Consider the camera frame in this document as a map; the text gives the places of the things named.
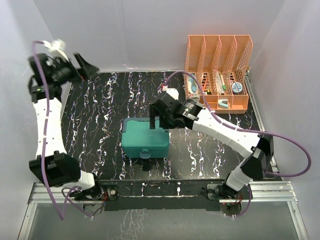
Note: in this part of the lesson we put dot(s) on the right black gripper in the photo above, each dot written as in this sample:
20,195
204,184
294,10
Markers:
154,113

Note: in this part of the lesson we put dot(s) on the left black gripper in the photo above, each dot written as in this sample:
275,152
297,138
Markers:
87,69

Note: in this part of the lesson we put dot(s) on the green medicine kit box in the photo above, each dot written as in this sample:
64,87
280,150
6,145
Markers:
139,141

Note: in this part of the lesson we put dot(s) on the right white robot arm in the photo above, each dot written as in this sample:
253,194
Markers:
257,149

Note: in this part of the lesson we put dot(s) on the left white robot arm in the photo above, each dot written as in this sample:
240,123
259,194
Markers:
52,164

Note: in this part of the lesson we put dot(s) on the small white red box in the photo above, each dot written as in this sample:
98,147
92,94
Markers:
194,96

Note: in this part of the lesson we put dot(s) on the blue brush blister pack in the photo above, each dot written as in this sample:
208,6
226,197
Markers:
192,86

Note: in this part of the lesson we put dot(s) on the red pencil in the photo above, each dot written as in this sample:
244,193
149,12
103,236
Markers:
205,82

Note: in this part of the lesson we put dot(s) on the teal white small box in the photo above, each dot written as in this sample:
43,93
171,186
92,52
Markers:
223,103

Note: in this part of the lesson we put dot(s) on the white tube in organizer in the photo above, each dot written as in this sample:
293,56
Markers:
220,84

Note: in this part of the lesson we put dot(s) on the orange file organizer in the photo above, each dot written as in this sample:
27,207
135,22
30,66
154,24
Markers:
219,63

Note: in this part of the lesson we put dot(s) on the round blue white tin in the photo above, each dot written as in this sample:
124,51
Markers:
237,88

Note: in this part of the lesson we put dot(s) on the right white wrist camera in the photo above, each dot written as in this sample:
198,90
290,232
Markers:
173,92

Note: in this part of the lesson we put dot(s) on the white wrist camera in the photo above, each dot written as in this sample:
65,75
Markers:
56,48
173,92

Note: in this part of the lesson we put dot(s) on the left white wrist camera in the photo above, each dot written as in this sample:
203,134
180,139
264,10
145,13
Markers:
56,48

